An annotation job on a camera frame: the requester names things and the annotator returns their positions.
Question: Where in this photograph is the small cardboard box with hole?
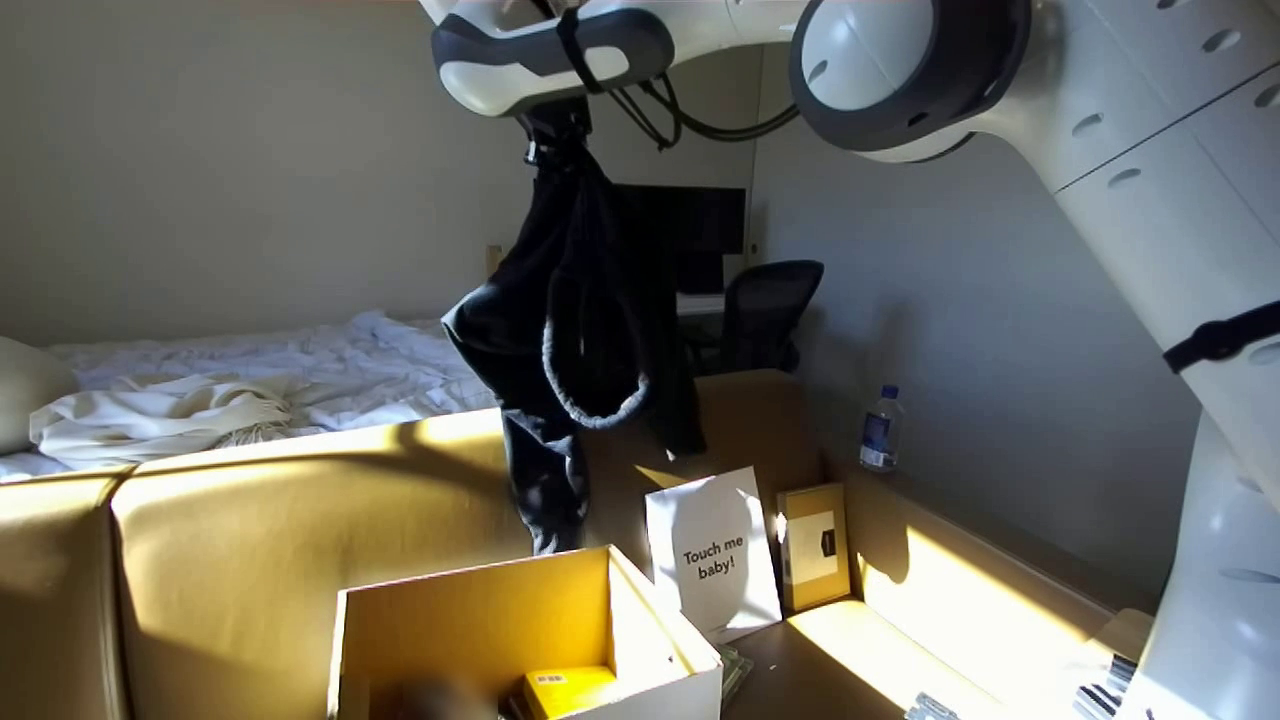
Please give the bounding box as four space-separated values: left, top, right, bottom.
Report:
773 479 857 615

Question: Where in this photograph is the beige pillow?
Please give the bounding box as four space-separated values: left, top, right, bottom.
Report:
0 331 85 460

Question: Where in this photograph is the clear plastic water bottle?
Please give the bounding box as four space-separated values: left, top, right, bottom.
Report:
857 383 909 479

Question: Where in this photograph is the brown lumpy item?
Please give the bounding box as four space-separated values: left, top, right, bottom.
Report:
394 674 503 720

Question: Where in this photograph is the black office chair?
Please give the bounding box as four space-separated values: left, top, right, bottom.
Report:
717 255 829 382

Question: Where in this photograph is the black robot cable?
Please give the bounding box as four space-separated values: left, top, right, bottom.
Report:
525 0 806 153

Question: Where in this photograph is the long low cardboard panel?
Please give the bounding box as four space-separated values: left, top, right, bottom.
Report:
819 454 1161 720

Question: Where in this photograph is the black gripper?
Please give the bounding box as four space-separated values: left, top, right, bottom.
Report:
516 94 600 168

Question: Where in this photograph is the open cardboard box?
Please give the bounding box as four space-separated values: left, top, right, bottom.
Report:
325 540 728 720

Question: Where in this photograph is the crumpled white bed sheet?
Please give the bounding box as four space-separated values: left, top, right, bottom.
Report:
24 309 500 475

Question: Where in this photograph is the large cardboard panel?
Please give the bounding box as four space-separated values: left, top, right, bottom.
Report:
0 469 131 720
106 404 536 720
571 367 830 566

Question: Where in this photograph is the black computer monitor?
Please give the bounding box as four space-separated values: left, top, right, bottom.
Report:
612 182 753 298

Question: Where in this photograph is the black white striped object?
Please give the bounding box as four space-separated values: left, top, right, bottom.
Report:
1068 653 1140 720

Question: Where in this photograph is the black jersey with white trim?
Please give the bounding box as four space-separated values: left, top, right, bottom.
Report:
440 132 711 559

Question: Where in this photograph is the white printed paper bag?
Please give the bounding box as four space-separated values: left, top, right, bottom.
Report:
642 465 788 650

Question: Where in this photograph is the white desk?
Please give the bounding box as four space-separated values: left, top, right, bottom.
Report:
673 284 731 324

